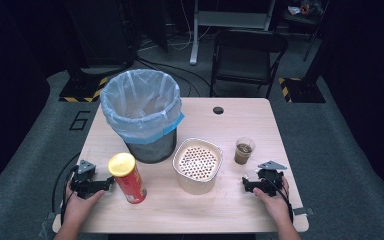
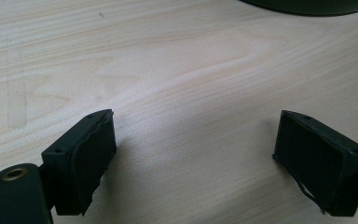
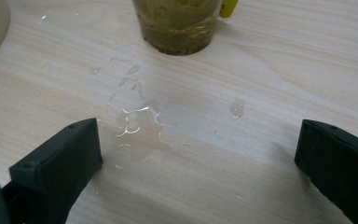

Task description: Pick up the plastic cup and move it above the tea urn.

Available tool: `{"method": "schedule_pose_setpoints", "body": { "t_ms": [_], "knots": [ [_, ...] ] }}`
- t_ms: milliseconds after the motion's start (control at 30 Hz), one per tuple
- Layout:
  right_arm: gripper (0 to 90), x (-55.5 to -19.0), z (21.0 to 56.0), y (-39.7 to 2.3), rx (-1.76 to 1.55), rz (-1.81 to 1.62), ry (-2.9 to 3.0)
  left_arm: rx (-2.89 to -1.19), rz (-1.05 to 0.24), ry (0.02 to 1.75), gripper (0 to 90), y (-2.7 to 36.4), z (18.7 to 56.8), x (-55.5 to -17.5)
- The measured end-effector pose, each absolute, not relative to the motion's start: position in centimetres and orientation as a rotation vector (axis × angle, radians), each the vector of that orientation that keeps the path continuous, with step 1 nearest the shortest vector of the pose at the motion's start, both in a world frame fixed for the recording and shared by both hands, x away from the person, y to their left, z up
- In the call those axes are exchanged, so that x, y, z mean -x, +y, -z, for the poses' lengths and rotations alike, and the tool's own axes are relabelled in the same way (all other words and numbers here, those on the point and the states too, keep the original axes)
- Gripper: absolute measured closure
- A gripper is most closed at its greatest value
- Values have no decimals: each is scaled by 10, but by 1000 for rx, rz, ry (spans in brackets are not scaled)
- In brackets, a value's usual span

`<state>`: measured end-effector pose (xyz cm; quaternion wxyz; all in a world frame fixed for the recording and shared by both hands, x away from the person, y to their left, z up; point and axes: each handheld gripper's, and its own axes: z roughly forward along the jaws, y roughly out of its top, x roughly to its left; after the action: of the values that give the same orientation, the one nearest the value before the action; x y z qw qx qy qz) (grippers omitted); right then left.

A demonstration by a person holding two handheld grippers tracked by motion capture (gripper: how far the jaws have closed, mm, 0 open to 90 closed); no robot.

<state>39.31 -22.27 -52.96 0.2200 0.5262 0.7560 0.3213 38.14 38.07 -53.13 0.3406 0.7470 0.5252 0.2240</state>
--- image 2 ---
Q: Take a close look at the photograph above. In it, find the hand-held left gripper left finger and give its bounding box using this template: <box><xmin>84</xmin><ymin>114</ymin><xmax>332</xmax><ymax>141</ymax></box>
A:
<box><xmin>41</xmin><ymin>108</ymin><xmax>117</xmax><ymax>217</ymax></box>

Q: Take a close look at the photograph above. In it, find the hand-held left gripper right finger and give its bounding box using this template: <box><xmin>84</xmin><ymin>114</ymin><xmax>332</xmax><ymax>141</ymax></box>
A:
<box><xmin>272</xmin><ymin>109</ymin><xmax>358</xmax><ymax>217</ymax></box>

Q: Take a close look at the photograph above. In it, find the black mesh trash bin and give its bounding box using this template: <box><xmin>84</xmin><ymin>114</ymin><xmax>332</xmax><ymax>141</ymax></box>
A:
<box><xmin>239</xmin><ymin>0</ymin><xmax>358</xmax><ymax>17</ymax></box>

